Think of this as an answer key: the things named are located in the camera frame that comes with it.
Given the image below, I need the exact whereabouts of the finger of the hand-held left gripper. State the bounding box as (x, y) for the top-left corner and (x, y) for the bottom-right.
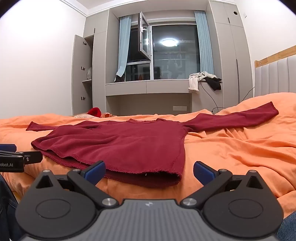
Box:
(23, 151), (43, 166)
(0, 144), (25, 156)

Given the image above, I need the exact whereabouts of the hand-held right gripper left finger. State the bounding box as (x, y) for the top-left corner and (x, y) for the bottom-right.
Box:
(35, 161), (119, 208)

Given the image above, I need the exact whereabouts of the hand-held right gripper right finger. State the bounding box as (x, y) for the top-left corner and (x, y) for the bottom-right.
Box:
(180, 161), (265, 208)

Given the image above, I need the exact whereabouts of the dark red long-sleeve shirt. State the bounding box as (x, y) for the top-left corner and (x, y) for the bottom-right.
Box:
(25, 101), (279, 189)

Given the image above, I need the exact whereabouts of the orange bed sheet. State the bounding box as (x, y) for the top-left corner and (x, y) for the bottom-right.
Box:
(0, 92), (296, 218)

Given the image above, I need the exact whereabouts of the person's left leg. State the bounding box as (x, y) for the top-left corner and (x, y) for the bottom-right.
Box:
(0, 173), (19, 241)

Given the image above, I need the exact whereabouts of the person's leg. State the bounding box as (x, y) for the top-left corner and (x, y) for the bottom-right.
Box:
(0, 173), (19, 241)
(276, 212), (296, 241)

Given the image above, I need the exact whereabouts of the floral peach quilt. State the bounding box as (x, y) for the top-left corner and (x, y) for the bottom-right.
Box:
(71, 112), (114, 120)

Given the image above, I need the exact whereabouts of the red cloth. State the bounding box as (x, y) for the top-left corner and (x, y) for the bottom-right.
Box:
(86, 107), (102, 118)

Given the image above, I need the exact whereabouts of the black garment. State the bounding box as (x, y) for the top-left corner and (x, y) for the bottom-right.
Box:
(205, 77), (222, 91)

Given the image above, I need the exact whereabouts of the white garment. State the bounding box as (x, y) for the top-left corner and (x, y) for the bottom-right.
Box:
(188, 71), (218, 93)

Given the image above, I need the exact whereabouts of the grey open wardrobe door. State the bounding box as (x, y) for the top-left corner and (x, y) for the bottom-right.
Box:
(72, 35), (88, 115)

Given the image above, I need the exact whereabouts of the grey window ledge cabinet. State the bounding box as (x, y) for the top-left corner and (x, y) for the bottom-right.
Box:
(105, 78), (223, 115)

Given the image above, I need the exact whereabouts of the person's right leg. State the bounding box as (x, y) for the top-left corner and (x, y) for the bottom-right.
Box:
(276, 212), (296, 241)

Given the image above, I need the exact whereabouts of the grey wardrobe with shelves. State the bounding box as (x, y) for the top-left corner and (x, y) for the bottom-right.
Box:
(83, 10), (110, 115)

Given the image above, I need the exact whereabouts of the grey closed wardrobe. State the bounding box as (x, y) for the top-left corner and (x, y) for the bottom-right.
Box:
(206, 0), (255, 110)

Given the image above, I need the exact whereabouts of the grey padded wooden headboard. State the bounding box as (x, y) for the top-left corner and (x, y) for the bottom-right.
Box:
(254, 45), (296, 98)

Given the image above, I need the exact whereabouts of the large glass window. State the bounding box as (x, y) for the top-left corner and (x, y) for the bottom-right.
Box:
(119, 20), (201, 81)

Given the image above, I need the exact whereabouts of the light blue curtain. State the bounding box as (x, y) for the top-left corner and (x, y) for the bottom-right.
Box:
(194, 10), (215, 75)
(115, 14), (133, 79)

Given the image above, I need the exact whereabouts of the open window sash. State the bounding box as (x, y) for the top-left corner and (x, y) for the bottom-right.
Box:
(138, 11), (153, 60)

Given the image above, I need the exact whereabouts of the black cable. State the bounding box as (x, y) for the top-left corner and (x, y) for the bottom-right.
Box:
(198, 80), (255, 114)

